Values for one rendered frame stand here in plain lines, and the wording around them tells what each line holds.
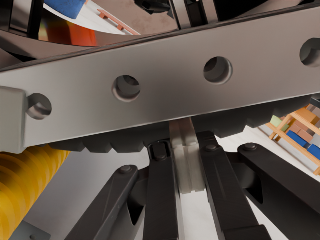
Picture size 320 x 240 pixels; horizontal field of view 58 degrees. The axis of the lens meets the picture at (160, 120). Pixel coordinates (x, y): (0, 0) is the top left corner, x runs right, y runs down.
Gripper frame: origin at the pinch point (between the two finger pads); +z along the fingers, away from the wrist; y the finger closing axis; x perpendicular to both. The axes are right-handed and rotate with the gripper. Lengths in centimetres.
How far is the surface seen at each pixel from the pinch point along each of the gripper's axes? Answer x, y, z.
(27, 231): -25, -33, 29
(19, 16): 10.3, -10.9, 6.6
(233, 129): -1.6, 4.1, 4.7
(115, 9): 77, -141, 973
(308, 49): 4.9, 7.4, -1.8
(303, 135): -422, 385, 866
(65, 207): -46, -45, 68
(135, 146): -1.4, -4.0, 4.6
